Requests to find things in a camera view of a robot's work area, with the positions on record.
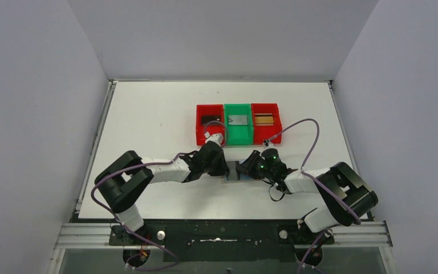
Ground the gold credit card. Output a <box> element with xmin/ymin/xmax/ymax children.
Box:
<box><xmin>254</xmin><ymin>113</ymin><xmax>274</xmax><ymax>126</ymax></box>

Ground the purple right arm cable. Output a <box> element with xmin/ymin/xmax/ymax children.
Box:
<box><xmin>262</xmin><ymin>118</ymin><xmax>362</xmax><ymax>274</ymax></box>

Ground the right red bin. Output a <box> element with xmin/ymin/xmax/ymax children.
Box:
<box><xmin>251</xmin><ymin>103</ymin><xmax>283</xmax><ymax>145</ymax></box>

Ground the silver credit card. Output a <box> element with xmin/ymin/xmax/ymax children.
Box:
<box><xmin>228</xmin><ymin>115</ymin><xmax>249</xmax><ymax>126</ymax></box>

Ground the green middle bin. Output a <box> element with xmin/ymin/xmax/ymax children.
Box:
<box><xmin>224</xmin><ymin>104</ymin><xmax>253</xmax><ymax>146</ymax></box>

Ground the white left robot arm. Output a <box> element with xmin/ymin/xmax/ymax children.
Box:
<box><xmin>91</xmin><ymin>141</ymin><xmax>230</xmax><ymax>244</ymax></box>

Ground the beige card holder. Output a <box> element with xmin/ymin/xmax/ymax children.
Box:
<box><xmin>224</xmin><ymin>159</ymin><xmax>255</xmax><ymax>183</ymax></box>

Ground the left red bin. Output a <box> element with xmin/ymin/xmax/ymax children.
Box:
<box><xmin>196</xmin><ymin>104</ymin><xmax>225</xmax><ymax>146</ymax></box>

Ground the red bin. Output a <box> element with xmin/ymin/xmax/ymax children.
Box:
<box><xmin>196</xmin><ymin>104</ymin><xmax>225</xmax><ymax>146</ymax></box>
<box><xmin>251</xmin><ymin>103</ymin><xmax>283</xmax><ymax>145</ymax></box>

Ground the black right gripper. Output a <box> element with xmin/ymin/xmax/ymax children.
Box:
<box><xmin>237</xmin><ymin>151</ymin><xmax>275</xmax><ymax>180</ymax></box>

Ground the aluminium rail frame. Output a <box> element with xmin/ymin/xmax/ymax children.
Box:
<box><xmin>55</xmin><ymin>221</ymin><xmax>394</xmax><ymax>249</ymax></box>

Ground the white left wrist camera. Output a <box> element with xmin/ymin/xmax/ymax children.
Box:
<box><xmin>204</xmin><ymin>132</ymin><xmax>225</xmax><ymax>147</ymax></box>

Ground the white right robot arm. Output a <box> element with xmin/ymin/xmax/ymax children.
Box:
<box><xmin>236</xmin><ymin>148</ymin><xmax>379</xmax><ymax>244</ymax></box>

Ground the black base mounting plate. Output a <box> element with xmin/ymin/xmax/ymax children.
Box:
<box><xmin>107</xmin><ymin>217</ymin><xmax>335</xmax><ymax>267</ymax></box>

